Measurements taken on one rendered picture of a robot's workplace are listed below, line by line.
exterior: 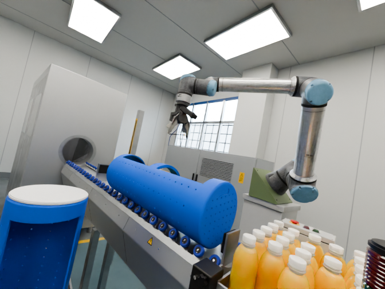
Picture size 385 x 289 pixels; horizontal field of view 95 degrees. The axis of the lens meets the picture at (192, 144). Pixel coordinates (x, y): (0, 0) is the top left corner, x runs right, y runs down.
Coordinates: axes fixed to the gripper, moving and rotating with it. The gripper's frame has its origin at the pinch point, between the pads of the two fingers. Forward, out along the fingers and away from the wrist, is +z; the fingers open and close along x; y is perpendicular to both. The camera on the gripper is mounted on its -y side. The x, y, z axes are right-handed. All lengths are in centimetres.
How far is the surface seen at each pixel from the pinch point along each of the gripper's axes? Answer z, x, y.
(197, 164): 25, -167, 127
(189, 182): 21.0, 9.6, -24.0
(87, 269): 106, 10, 59
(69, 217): 43, 45, 6
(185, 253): 48, 11, -31
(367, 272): 18, 36, -79
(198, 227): 35, 14, -37
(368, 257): 17, 36, -79
